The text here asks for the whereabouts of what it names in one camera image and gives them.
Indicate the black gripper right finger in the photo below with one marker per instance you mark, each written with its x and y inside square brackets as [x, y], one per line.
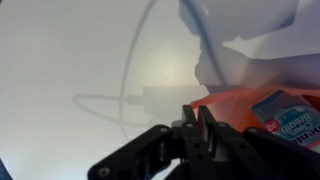
[266, 156]

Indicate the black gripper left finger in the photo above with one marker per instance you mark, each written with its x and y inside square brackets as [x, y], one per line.
[140, 150]

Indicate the blue white mints container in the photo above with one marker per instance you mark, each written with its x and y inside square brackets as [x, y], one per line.
[293, 116]

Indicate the orange plastic bag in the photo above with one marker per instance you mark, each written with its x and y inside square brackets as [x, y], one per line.
[233, 106]

